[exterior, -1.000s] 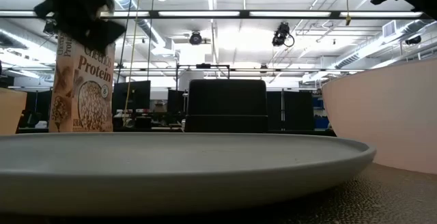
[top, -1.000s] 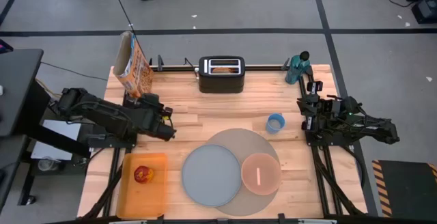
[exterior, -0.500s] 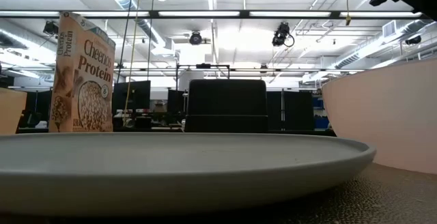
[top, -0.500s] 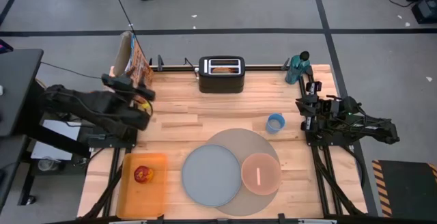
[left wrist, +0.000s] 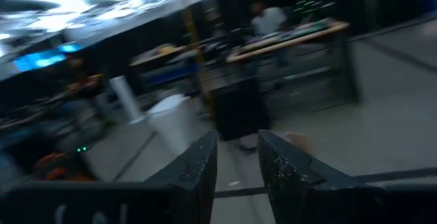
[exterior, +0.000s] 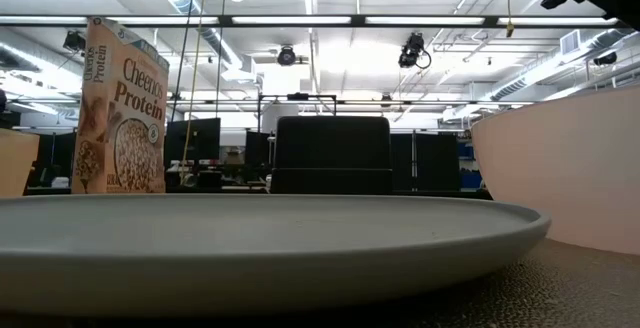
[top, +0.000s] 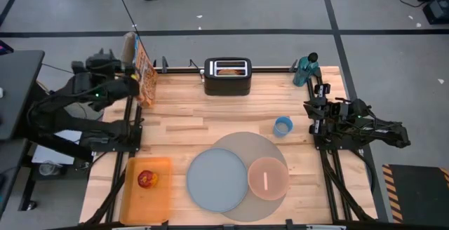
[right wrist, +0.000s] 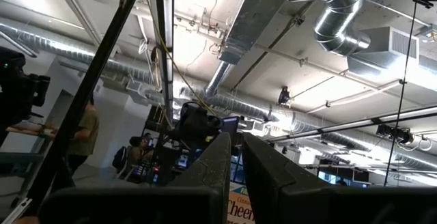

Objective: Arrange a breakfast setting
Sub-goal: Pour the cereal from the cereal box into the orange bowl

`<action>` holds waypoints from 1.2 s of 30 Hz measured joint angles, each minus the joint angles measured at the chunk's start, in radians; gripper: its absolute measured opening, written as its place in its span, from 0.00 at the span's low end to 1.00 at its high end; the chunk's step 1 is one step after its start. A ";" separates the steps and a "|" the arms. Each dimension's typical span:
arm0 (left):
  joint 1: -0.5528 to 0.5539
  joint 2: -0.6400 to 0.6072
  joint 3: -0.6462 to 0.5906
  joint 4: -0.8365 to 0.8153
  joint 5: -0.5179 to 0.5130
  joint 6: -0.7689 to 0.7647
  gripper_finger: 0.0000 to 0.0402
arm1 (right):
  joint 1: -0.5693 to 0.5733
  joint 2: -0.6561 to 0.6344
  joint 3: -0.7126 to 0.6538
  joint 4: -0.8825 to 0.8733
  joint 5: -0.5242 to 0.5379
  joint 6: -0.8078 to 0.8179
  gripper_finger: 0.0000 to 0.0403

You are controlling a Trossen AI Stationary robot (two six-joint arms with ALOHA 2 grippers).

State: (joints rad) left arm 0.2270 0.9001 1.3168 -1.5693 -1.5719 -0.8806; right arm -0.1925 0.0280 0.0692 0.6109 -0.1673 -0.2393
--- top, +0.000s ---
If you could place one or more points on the pink bowl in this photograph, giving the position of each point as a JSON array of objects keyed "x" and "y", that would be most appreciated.
[{"x": 277, "y": 177}]

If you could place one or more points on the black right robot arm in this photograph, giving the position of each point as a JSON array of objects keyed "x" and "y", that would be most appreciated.
[{"x": 386, "y": 133}]

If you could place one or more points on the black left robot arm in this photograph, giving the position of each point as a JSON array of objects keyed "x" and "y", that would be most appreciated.
[{"x": 70, "y": 125}]

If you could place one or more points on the white sheet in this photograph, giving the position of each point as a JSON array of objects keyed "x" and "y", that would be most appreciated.
[{"x": 45, "y": 154}]

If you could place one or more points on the orange cereal box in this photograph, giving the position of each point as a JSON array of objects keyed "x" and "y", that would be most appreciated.
[{"x": 147, "y": 82}]

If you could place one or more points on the grey-blue round plate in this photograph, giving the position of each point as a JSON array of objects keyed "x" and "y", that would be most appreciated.
[{"x": 217, "y": 181}]

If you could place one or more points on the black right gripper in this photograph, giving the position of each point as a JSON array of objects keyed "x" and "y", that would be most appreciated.
[{"x": 328, "y": 114}]

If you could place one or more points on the dark device colourful screen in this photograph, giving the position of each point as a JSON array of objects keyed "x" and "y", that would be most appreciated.
[{"x": 5, "y": 48}]

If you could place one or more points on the clear plastic cup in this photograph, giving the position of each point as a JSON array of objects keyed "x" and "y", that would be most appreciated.
[{"x": 49, "y": 168}]

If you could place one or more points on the blue cup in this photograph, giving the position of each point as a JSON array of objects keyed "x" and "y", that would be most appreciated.
[{"x": 277, "y": 132}]

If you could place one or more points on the grey round placemat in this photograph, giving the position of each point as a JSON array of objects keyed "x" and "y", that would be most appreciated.
[{"x": 252, "y": 142}]

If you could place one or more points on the red yellow apple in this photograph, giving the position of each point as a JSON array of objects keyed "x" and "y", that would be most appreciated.
[{"x": 147, "y": 179}]

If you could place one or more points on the teal water bottle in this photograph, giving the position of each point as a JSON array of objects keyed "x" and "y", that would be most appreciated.
[{"x": 301, "y": 74}]

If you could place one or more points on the black desk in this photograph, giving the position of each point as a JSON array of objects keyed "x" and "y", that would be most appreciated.
[{"x": 17, "y": 89}]

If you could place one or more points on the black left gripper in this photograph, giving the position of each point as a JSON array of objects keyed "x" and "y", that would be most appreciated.
[{"x": 121, "y": 88}]

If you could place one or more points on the black two-slot toaster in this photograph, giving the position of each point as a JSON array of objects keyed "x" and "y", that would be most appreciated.
[{"x": 228, "y": 84}]

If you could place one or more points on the black frame clamp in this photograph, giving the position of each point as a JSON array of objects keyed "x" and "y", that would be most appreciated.
[{"x": 164, "y": 64}]

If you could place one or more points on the black mat yellow hazard stripes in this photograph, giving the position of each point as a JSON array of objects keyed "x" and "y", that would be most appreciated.
[{"x": 421, "y": 195}]

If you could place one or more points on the black aluminium table frame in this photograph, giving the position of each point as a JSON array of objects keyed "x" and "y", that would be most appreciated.
[{"x": 273, "y": 69}]

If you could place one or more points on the toasted bagel half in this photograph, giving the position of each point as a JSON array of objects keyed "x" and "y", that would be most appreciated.
[{"x": 229, "y": 72}]

